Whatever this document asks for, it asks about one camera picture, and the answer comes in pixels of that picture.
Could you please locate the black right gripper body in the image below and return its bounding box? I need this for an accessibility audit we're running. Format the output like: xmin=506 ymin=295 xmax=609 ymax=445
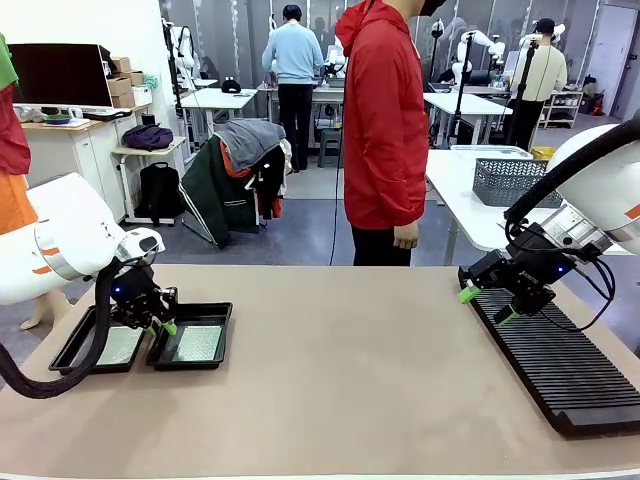
xmin=502 ymin=222 xmax=581 ymax=301

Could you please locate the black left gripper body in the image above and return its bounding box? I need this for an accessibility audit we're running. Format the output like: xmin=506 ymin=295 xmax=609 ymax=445
xmin=107 ymin=264 xmax=162 ymax=329

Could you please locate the green circuit board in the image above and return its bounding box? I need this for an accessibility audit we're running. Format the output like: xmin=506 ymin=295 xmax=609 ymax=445
xmin=94 ymin=324 xmax=146 ymax=367
xmin=172 ymin=324 xmax=224 ymax=362

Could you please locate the black plastic ESD tray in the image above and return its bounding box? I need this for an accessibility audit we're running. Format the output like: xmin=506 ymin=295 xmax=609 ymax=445
xmin=47 ymin=301 xmax=151 ymax=377
xmin=144 ymin=301 xmax=234 ymax=372

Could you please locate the person's red-sleeved right forearm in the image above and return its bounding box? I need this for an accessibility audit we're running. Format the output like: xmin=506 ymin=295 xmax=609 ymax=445
xmin=387 ymin=164 xmax=429 ymax=229

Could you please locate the person's right hand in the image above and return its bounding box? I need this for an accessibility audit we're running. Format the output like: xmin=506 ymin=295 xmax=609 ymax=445
xmin=392 ymin=222 xmax=420 ymax=250

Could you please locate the white side table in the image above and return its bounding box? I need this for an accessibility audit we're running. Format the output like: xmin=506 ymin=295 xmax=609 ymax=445
xmin=424 ymin=149 xmax=631 ymax=266

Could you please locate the black slotted board rack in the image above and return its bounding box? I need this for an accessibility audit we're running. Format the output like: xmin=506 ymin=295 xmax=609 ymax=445
xmin=457 ymin=263 xmax=640 ymax=440

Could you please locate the grey plastic basket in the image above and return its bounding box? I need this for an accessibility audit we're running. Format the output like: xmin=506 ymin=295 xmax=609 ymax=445
xmin=472 ymin=157 xmax=564 ymax=209

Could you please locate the black backpack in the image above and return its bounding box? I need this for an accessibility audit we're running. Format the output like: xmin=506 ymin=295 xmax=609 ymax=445
xmin=137 ymin=161 xmax=184 ymax=227

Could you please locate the dark green jacket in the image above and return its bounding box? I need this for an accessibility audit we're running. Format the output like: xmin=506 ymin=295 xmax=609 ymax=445
xmin=178 ymin=134 xmax=261 ymax=250

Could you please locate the translucent white tub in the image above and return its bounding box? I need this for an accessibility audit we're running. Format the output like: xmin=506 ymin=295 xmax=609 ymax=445
xmin=449 ymin=143 xmax=534 ymax=161

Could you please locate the small wooden-top side table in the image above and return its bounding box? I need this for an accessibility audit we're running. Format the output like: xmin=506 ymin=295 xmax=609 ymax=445
xmin=112 ymin=135 xmax=189 ymax=225

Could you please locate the white cabinet with wooden top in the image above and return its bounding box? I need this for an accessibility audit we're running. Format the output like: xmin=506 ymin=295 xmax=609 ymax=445
xmin=22 ymin=103 xmax=151 ymax=247

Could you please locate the purple bag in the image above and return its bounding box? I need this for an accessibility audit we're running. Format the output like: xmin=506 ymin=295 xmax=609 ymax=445
xmin=122 ymin=123 xmax=175 ymax=153

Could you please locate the black garment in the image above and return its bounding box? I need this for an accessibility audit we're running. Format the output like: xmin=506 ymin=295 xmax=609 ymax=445
xmin=244 ymin=144 xmax=287 ymax=221

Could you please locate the metal shelf unit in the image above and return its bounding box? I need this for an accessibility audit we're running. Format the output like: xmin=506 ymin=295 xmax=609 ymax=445
xmin=542 ymin=89 xmax=586 ymax=130

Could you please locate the black tripod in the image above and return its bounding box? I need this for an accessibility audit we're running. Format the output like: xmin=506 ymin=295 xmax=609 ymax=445
xmin=507 ymin=39 xmax=541 ymax=149

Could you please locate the person in red hoodie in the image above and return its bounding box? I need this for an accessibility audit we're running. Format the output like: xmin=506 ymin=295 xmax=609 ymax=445
xmin=334 ymin=0 xmax=430 ymax=268

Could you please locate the grey hooded jacket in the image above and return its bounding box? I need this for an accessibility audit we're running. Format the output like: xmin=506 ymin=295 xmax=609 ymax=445
xmin=214 ymin=118 xmax=287 ymax=174

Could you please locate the person in beige top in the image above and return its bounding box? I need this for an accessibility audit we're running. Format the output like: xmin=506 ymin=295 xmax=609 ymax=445
xmin=505 ymin=17 xmax=570 ymax=154

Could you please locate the grey stool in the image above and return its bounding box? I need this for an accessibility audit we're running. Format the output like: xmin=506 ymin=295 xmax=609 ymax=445
xmin=317 ymin=128 xmax=346 ymax=169

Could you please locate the white work table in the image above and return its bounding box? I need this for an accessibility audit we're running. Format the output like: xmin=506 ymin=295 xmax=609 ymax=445
xmin=178 ymin=87 xmax=259 ymax=151

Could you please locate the grey door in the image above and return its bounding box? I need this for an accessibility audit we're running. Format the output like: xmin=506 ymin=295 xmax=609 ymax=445
xmin=597 ymin=2 xmax=640 ymax=119

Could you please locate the black computer monitor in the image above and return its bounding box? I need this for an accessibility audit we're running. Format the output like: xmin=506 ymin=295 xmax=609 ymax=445
xmin=7 ymin=43 xmax=115 ymax=109

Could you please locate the grey workbench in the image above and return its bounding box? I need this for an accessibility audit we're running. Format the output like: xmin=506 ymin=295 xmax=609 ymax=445
xmin=257 ymin=82 xmax=347 ymax=151

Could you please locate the man in light-blue sweater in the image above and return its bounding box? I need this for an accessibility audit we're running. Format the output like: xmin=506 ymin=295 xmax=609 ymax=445
xmin=261 ymin=3 xmax=325 ymax=174

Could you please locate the left arm's black braided hose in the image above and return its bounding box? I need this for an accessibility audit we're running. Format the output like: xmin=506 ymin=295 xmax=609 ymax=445
xmin=0 ymin=259 xmax=126 ymax=400

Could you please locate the person's long black cable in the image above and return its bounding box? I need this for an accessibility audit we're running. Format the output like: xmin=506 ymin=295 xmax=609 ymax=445
xmin=327 ymin=164 xmax=347 ymax=266

